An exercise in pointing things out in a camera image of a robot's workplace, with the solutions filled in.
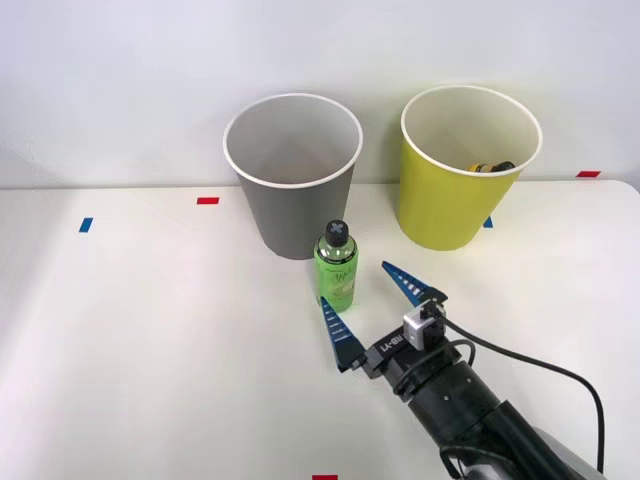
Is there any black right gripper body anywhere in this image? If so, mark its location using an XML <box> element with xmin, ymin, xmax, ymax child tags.
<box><xmin>362</xmin><ymin>326</ymin><xmax>462</xmax><ymax>397</ymax></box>

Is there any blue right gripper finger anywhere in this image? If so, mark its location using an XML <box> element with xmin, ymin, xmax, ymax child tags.
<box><xmin>320</xmin><ymin>296</ymin><xmax>369</xmax><ymax>375</ymax></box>
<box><xmin>381</xmin><ymin>260</ymin><xmax>449</xmax><ymax>309</ymax></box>

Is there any green bottle with black cap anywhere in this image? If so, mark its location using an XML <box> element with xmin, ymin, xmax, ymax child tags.
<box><xmin>313</xmin><ymin>219</ymin><xmax>360</xmax><ymax>315</ymax></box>

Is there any yellow-green plastic waste bin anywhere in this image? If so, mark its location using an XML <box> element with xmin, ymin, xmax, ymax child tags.
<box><xmin>399</xmin><ymin>84</ymin><xmax>544</xmax><ymax>253</ymax></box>

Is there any grey plastic waste bin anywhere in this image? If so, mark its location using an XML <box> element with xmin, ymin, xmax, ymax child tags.
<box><xmin>222</xmin><ymin>92</ymin><xmax>364</xmax><ymax>261</ymax></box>

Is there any yellow bottle with black cap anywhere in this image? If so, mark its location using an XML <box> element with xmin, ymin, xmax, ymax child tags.
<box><xmin>465</xmin><ymin>160</ymin><xmax>516</xmax><ymax>174</ymax></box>

